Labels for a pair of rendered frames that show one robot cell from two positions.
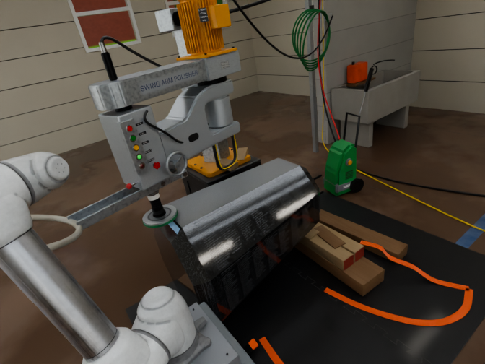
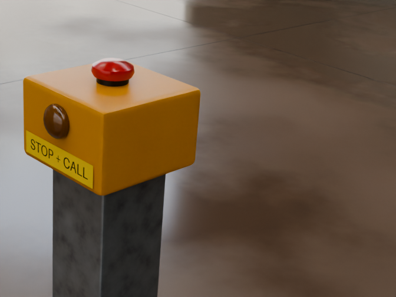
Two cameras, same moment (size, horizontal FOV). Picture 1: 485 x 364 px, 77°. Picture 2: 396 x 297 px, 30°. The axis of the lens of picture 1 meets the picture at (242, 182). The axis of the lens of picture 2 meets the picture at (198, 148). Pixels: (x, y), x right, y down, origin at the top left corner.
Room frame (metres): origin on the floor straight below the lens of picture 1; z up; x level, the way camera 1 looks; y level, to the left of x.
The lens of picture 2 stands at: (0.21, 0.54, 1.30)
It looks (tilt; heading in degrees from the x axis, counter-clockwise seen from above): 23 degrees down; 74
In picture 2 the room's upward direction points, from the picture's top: 5 degrees clockwise
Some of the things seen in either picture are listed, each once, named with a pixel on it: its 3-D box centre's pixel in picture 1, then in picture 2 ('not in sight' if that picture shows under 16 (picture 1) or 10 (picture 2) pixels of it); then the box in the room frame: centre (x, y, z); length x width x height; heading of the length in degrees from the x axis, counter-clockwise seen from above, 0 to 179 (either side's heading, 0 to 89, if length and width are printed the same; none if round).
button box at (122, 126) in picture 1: (134, 147); not in sight; (1.51, 0.51, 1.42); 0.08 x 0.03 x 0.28; 135
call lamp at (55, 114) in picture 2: not in sight; (56, 121); (0.26, 1.16, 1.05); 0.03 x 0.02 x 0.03; 122
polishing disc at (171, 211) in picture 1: (159, 214); not in sight; (1.64, 0.55, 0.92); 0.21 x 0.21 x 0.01
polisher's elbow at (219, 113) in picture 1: (217, 110); not in sight; (2.11, 0.08, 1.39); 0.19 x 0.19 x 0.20
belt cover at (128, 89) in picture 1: (172, 79); not in sight; (1.88, 0.30, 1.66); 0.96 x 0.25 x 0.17; 135
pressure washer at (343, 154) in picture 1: (341, 154); not in sight; (3.05, -1.14, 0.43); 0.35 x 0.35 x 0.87; 17
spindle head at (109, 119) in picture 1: (149, 144); not in sight; (1.69, 0.49, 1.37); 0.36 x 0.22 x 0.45; 135
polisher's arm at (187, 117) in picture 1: (191, 128); not in sight; (1.91, 0.26, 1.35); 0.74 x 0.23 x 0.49; 135
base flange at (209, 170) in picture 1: (217, 159); not in sight; (2.74, 0.20, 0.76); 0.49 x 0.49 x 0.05; 32
